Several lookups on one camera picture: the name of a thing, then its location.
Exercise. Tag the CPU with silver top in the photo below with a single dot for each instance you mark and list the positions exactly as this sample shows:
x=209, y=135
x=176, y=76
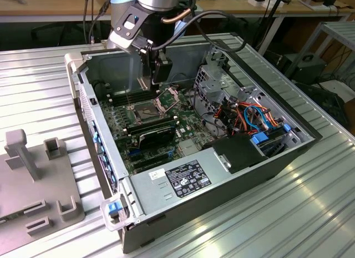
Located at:
x=144, y=83

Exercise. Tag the metal locking lever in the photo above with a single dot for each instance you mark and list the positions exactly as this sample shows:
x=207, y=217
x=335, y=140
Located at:
x=127, y=97

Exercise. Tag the white-clip RAM slot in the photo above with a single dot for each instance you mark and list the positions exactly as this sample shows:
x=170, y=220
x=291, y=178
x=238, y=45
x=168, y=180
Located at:
x=120, y=99
x=149, y=121
x=119, y=93

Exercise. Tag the CPU socket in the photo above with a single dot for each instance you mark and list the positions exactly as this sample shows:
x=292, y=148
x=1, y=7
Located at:
x=144, y=112

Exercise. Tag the blue expansion slot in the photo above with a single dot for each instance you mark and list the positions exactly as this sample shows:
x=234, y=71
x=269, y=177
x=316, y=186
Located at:
x=135, y=152

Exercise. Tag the black expansion slot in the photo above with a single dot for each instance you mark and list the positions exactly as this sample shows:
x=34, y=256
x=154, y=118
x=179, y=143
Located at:
x=155, y=164
x=151, y=158

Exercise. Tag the RAM stick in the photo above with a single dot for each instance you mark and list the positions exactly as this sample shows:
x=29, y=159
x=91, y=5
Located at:
x=152, y=129

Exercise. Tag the green motherboard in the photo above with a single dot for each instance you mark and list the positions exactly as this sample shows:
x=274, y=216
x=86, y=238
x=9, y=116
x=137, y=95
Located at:
x=183, y=122

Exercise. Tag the metal drive cage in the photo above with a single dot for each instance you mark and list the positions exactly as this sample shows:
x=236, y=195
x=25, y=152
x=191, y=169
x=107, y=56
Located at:
x=213, y=88

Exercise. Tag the graphics card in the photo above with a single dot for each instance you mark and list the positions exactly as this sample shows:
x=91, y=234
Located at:
x=155, y=138

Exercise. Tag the silver chipset heatsink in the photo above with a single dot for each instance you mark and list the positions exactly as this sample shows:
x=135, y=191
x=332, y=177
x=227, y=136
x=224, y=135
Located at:
x=189, y=147

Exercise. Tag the wooden desk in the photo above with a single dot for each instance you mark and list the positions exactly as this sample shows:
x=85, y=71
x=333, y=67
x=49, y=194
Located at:
x=41, y=4

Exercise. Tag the black plastic shroud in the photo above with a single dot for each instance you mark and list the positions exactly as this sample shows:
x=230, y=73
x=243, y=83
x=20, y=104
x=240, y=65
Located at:
x=238, y=152

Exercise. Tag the grey power supply unit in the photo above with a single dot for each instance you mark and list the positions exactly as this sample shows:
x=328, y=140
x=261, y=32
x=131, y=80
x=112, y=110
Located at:
x=155, y=194

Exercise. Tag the blue disk carrier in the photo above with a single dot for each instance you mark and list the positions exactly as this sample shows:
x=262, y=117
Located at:
x=260, y=138

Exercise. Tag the blue case latch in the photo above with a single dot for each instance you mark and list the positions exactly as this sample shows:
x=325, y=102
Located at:
x=114, y=208

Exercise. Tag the open PC case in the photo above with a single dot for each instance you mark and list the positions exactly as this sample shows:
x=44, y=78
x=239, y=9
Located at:
x=235, y=191

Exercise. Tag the brown cardboard box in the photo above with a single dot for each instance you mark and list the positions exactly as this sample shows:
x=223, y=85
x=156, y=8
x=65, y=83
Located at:
x=312, y=2

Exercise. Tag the grey parts rack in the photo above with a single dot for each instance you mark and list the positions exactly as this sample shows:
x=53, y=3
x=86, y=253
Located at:
x=27, y=191

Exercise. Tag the slatted metal side table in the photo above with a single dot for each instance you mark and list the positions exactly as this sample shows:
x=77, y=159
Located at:
x=341, y=29

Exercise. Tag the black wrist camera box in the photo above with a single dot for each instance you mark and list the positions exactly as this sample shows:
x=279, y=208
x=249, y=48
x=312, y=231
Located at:
x=163, y=72

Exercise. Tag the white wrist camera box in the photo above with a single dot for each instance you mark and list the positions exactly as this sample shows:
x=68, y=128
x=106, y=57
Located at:
x=122, y=41

